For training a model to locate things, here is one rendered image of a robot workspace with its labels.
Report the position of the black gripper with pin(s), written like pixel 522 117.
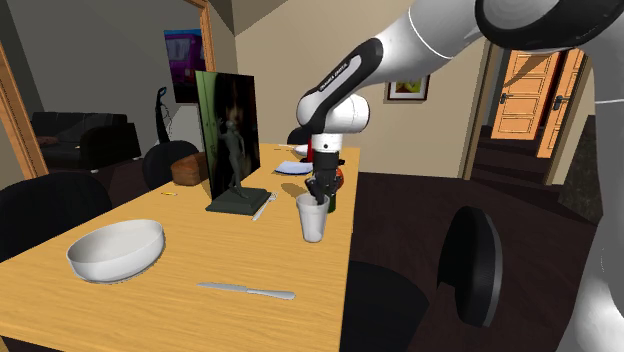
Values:
pixel 325 168

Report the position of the white cup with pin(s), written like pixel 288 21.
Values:
pixel 312 222

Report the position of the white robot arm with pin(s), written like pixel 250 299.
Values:
pixel 429 44

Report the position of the white plate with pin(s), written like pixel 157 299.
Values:
pixel 294 168

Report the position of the green bottle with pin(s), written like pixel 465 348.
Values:
pixel 332 202

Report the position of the silver fork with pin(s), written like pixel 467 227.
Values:
pixel 264 208

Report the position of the grey figure statue on base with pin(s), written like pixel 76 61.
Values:
pixel 237 168

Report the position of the dark picture panel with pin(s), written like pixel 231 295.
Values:
pixel 229 107

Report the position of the wooden dining table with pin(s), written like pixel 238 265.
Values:
pixel 219 253

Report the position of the brown bread loaf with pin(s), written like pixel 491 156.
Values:
pixel 189 169

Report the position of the silver table knife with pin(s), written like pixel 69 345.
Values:
pixel 246 290

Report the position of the black round chair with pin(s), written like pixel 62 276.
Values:
pixel 472 265

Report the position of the orange wooden door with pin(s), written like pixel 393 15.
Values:
pixel 524 95

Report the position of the white bowl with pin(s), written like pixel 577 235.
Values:
pixel 117 249

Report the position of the black sofa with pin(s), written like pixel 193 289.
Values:
pixel 83 139

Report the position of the framed wall picture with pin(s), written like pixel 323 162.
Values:
pixel 407 88

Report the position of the purple wall picture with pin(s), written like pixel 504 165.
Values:
pixel 184 63

